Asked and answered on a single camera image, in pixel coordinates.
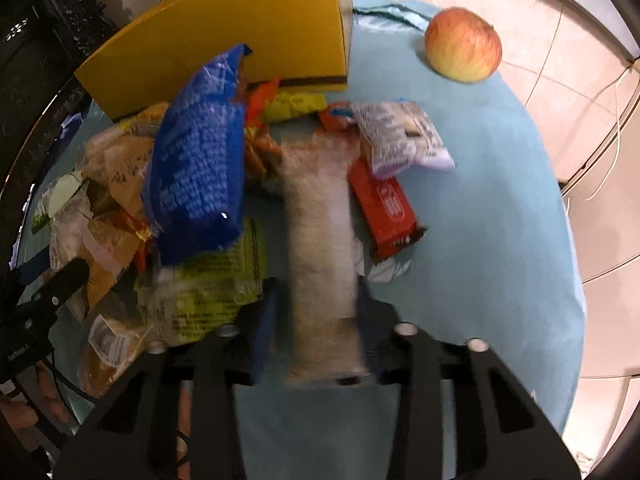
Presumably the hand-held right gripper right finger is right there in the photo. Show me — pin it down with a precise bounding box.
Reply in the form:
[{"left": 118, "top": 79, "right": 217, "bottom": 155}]
[{"left": 356, "top": 277, "right": 581, "bottom": 480}]

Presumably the long pale snack packet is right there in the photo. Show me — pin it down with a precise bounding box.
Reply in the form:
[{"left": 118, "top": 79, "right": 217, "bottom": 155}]
[{"left": 265, "top": 132, "right": 371, "bottom": 391}]

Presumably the red-yellow apple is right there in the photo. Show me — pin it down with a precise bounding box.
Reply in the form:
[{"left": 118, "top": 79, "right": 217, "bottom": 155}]
[{"left": 425, "top": 6, "right": 503, "bottom": 83}]

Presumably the light blue printed tablecloth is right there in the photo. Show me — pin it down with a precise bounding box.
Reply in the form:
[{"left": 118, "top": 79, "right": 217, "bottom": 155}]
[{"left": 15, "top": 0, "right": 586, "bottom": 480}]

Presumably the yellow-green cake packet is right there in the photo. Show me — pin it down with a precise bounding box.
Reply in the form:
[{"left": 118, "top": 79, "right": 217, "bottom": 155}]
[{"left": 32, "top": 170, "right": 91, "bottom": 236}]

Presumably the orange sausage snack packet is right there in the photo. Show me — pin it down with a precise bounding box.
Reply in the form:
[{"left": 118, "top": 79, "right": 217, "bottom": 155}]
[{"left": 242, "top": 78, "right": 283, "bottom": 181}]

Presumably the large clear orange bread packet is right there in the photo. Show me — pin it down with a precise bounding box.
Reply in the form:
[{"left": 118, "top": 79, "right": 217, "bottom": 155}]
[{"left": 82, "top": 102, "right": 171, "bottom": 201}]

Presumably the yellow-green snack bar packet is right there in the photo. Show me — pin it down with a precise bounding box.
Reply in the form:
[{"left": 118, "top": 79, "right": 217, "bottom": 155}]
[{"left": 260, "top": 91, "right": 328, "bottom": 123}]

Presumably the blue snack bag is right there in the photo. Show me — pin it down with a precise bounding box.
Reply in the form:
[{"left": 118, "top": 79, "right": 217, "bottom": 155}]
[{"left": 141, "top": 43, "right": 253, "bottom": 266}]

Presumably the green-yellow printed snack packet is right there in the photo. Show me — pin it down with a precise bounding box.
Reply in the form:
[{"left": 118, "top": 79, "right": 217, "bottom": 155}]
[{"left": 137, "top": 217, "right": 268, "bottom": 346}]

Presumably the white purple snack packet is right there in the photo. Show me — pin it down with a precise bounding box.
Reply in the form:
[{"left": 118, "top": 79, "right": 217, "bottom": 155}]
[{"left": 352, "top": 101, "right": 456, "bottom": 180}]

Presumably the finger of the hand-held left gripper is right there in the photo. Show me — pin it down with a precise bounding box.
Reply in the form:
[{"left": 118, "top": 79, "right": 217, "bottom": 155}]
[{"left": 37, "top": 259, "right": 91, "bottom": 311}]

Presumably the white cable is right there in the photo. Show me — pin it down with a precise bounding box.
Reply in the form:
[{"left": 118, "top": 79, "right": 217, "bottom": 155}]
[{"left": 585, "top": 57, "right": 640, "bottom": 201}]

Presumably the dark carved wooden furniture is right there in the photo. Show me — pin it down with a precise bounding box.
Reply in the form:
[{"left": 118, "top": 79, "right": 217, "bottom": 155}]
[{"left": 0, "top": 0, "right": 118, "bottom": 186}]

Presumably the yellow cardboard box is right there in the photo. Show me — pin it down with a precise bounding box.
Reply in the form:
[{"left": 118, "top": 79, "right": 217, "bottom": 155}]
[{"left": 74, "top": 0, "right": 353, "bottom": 121}]

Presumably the clear pastry packet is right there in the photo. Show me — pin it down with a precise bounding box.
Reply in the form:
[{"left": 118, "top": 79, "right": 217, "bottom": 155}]
[{"left": 80, "top": 310, "right": 156, "bottom": 396}]

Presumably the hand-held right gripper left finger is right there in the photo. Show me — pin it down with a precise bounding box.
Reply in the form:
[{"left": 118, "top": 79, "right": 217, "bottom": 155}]
[{"left": 52, "top": 277, "right": 278, "bottom": 480}]

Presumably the orange white snack packet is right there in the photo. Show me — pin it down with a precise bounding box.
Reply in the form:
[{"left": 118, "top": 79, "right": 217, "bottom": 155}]
[{"left": 50, "top": 200, "right": 151, "bottom": 321}]

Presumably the small red-orange snack packet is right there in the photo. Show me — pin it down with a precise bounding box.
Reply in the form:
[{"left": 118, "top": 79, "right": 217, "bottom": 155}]
[{"left": 320, "top": 101, "right": 361, "bottom": 133}]

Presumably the person's left hand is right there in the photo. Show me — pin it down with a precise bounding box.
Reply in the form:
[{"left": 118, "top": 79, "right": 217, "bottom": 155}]
[{"left": 0, "top": 397, "right": 40, "bottom": 431}]

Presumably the red snack bar packet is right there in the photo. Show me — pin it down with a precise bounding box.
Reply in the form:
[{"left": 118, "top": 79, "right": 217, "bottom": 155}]
[{"left": 347, "top": 157, "right": 428, "bottom": 261}]

